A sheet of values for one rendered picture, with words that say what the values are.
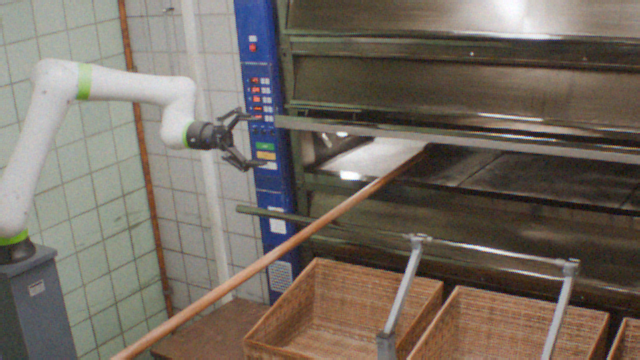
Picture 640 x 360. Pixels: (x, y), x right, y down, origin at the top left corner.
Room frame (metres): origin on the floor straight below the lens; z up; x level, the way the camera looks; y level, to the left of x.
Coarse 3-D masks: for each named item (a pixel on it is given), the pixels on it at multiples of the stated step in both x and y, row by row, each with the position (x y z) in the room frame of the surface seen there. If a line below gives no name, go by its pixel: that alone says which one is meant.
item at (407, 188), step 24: (312, 168) 3.02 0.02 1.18; (384, 192) 2.77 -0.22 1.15; (408, 192) 2.71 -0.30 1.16; (432, 192) 2.65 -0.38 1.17; (456, 192) 2.60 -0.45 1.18; (480, 192) 2.58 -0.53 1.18; (552, 216) 2.39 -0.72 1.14; (576, 216) 2.34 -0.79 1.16; (600, 216) 2.29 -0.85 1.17; (624, 216) 2.24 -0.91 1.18
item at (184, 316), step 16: (416, 160) 2.95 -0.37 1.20; (384, 176) 2.76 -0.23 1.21; (368, 192) 2.64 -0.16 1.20; (336, 208) 2.49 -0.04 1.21; (320, 224) 2.38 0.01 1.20; (288, 240) 2.26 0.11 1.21; (304, 240) 2.31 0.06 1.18; (272, 256) 2.17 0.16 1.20; (240, 272) 2.07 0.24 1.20; (256, 272) 2.10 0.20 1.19; (224, 288) 1.98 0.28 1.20; (192, 304) 1.90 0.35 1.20; (208, 304) 1.92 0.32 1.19; (176, 320) 1.82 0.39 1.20; (144, 336) 1.74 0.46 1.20; (160, 336) 1.76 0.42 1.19; (128, 352) 1.68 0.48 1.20
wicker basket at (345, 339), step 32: (288, 288) 2.78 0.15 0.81; (320, 288) 2.88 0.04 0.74; (352, 288) 2.80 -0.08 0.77; (384, 288) 2.72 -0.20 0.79; (416, 288) 2.65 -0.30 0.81; (288, 320) 2.76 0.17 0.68; (320, 320) 2.85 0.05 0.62; (352, 320) 2.78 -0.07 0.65; (384, 320) 2.70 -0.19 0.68; (416, 320) 2.44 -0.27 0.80; (256, 352) 2.52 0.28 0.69; (288, 352) 2.43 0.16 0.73; (320, 352) 2.66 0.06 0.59; (352, 352) 2.64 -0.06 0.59
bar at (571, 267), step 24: (264, 216) 2.62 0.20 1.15; (288, 216) 2.56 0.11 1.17; (408, 240) 2.28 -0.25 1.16; (432, 240) 2.24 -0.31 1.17; (408, 264) 2.23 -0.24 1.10; (552, 264) 2.00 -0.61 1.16; (576, 264) 1.96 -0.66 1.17; (408, 288) 2.19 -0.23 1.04; (384, 336) 2.08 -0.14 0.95; (552, 336) 1.86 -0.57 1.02
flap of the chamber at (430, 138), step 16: (304, 128) 2.78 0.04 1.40; (320, 128) 2.74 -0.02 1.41; (336, 128) 2.70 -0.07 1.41; (352, 128) 2.66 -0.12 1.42; (368, 128) 2.63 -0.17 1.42; (464, 144) 2.41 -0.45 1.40; (480, 144) 2.38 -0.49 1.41; (496, 144) 2.35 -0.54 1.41; (512, 144) 2.31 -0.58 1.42; (528, 144) 2.29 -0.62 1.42; (608, 160) 2.13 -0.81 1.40; (624, 160) 2.10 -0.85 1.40
